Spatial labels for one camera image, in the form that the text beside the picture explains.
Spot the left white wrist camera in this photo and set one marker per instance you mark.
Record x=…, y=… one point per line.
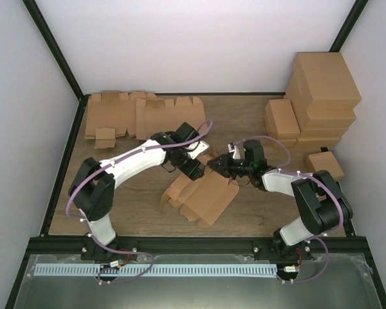
x=197, y=149

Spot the flat cardboard blank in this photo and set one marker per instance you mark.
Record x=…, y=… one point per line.
x=112, y=114
x=154, y=115

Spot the black aluminium frame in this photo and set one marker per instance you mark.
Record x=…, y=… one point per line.
x=44, y=243

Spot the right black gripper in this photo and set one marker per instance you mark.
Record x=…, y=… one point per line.
x=224, y=165

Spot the flat cardboard blank left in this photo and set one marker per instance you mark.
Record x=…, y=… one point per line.
x=112, y=114

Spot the flat cardboard blank middle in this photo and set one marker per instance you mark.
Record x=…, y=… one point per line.
x=154, y=115

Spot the cardboard box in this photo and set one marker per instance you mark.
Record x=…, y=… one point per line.
x=203, y=200

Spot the light blue slotted rail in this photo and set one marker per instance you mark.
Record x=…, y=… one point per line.
x=160, y=270

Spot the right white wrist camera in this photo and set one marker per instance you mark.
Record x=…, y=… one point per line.
x=233, y=151

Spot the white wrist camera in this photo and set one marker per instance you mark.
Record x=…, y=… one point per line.
x=197, y=149
x=233, y=151

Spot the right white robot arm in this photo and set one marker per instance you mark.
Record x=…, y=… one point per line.
x=321, y=203

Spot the small folded box left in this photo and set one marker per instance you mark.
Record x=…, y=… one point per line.
x=280, y=120

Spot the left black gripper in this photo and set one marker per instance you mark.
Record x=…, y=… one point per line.
x=193, y=170

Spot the large top folded box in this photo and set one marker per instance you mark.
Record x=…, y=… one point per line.
x=325, y=81

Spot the lone small folded box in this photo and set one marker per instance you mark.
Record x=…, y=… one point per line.
x=324, y=161

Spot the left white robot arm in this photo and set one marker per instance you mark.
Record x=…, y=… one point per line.
x=94, y=185

